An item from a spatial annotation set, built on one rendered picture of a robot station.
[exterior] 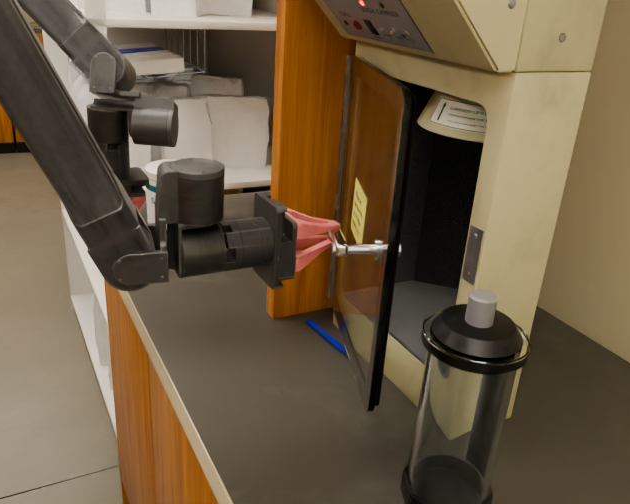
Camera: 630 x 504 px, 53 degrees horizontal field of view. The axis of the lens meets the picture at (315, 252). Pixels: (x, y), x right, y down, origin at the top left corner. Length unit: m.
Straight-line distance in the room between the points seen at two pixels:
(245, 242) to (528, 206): 0.33
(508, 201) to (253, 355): 0.47
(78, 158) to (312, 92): 0.45
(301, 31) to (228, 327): 0.48
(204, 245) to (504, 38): 0.37
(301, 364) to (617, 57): 0.70
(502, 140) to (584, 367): 0.51
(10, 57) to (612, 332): 1.00
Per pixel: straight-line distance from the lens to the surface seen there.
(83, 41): 0.98
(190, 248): 0.68
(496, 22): 0.67
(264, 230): 0.71
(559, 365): 1.10
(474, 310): 0.64
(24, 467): 2.31
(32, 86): 0.63
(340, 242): 0.73
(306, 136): 1.00
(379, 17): 0.78
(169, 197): 0.67
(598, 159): 1.18
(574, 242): 1.23
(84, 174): 0.65
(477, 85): 0.74
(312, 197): 1.03
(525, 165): 0.74
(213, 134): 1.95
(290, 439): 0.85
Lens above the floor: 1.49
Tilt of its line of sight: 24 degrees down
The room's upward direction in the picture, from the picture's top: 4 degrees clockwise
